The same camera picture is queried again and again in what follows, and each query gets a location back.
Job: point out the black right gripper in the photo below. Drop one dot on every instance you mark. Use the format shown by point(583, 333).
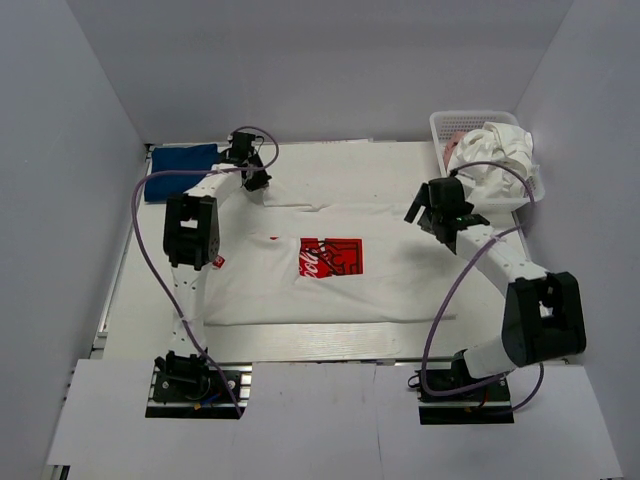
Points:
point(426, 215)

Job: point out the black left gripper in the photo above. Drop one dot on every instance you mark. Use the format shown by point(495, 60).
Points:
point(255, 179)

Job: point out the pink printed t shirt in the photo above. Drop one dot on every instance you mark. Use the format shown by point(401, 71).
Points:
point(452, 156)

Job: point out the white Coca-Cola t shirt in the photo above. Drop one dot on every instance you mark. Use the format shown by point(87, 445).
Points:
point(285, 261)

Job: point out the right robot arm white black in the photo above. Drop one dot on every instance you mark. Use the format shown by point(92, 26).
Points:
point(543, 316)

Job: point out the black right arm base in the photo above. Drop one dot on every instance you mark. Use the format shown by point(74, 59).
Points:
point(489, 405)

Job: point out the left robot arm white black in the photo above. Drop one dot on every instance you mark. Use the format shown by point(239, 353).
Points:
point(192, 233)

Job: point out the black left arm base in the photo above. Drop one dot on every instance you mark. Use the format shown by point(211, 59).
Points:
point(190, 388)

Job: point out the crumpled white t shirt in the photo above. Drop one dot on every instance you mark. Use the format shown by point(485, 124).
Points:
point(499, 165)

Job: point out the white perforated plastic basket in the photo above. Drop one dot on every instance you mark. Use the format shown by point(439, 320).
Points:
point(445, 123)

